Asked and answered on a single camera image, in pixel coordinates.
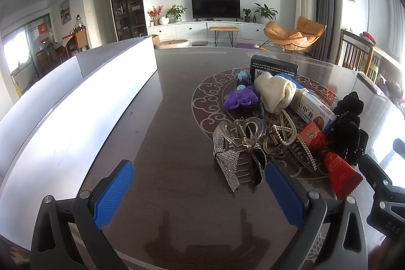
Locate large leafy potted plant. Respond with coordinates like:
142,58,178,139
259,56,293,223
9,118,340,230
254,3,278,24

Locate black television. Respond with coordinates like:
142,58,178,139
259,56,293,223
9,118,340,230
191,0,241,20

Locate red zigzag-edge packet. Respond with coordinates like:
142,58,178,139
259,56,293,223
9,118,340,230
324,152,364,201

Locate green plant in glass vase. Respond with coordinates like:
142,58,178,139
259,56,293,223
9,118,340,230
166,4,187,23

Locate black cardboard box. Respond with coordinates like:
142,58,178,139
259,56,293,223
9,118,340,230
250,54,299,81

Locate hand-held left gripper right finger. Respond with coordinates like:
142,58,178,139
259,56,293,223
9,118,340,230
264,160,369,270

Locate orange lounge chair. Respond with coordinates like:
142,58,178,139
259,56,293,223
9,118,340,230
264,16,327,54

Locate white television cabinet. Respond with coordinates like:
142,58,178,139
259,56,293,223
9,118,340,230
147,21,269,43

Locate purple and teal toy figure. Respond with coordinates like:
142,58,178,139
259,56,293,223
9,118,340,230
223,69,261,111

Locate black velvet bow hair clip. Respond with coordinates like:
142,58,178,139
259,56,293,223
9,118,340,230
326,92,370,166

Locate red emblem packet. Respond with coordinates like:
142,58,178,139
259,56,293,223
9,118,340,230
299,123,328,150

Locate grey curtain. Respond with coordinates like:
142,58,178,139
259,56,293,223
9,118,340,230
304,0,337,62

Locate dark patterned desktop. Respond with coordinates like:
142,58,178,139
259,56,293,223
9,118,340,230
63,47,399,270

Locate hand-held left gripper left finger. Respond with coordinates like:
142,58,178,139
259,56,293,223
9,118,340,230
30,159,135,270

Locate pearl hair claw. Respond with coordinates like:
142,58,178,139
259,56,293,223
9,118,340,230
264,109,317,171

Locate red flower bouquet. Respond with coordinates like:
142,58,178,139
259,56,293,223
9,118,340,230
148,6,163,26

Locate cream knitted cloth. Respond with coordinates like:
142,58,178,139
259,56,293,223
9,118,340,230
254,72,306,114

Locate white partition board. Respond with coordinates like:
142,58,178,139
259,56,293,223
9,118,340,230
0,35,163,179

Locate framed wall painting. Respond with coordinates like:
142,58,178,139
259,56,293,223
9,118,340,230
59,0,71,24

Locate wooden bench with metal legs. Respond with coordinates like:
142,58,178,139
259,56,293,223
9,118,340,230
209,26,240,46

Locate rhinestone bow hair claw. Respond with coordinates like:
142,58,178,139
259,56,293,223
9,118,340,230
213,116,268,193

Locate wooden slatted chair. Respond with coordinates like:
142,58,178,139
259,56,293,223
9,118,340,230
337,30,383,76

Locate blue and white medicine box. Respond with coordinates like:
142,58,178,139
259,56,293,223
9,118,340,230
278,74,337,133

